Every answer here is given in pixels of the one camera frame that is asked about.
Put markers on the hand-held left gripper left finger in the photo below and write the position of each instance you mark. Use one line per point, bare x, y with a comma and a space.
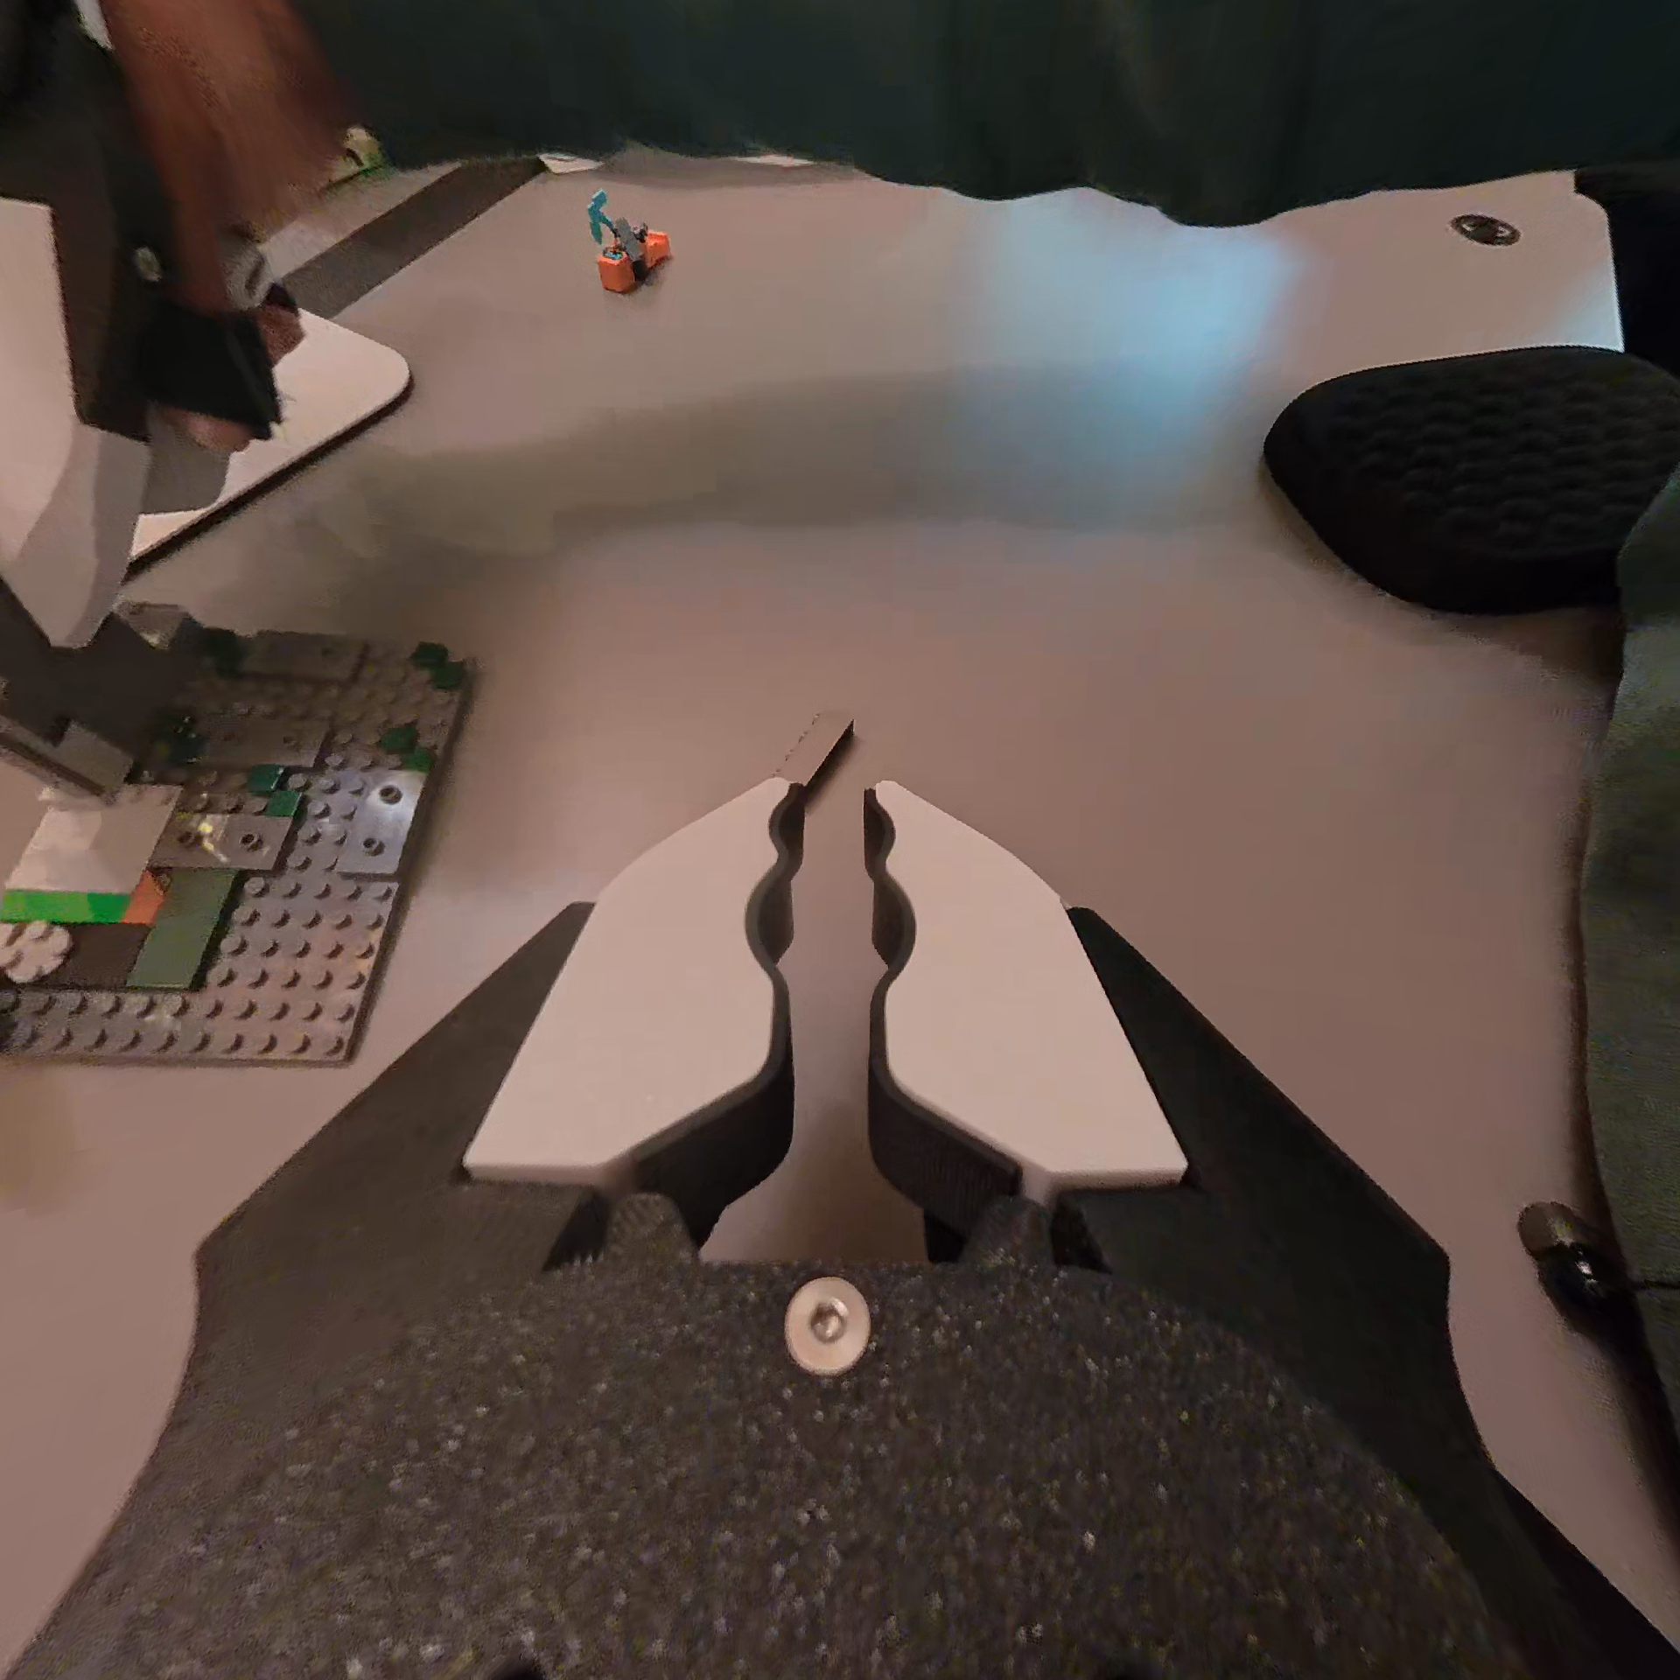
630, 1025

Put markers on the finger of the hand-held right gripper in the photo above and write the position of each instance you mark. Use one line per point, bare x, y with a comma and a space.
92, 551

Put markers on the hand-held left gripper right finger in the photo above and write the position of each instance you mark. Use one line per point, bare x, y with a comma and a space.
1025, 1025

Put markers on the long grey brick plate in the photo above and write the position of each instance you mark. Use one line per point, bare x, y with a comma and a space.
820, 743

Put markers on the grey brick baseplate build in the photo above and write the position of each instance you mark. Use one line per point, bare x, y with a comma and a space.
289, 945

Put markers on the person's right forearm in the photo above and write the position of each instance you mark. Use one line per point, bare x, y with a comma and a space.
223, 118

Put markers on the grey desk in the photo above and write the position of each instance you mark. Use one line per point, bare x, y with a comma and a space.
918, 525

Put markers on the black desk grommet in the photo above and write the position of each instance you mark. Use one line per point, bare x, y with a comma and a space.
1485, 231

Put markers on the person's right hand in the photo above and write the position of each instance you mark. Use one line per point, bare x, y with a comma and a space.
216, 369

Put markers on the white book stand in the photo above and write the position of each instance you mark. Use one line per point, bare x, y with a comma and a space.
341, 381

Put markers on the orange teal brick figure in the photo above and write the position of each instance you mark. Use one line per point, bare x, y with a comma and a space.
617, 269

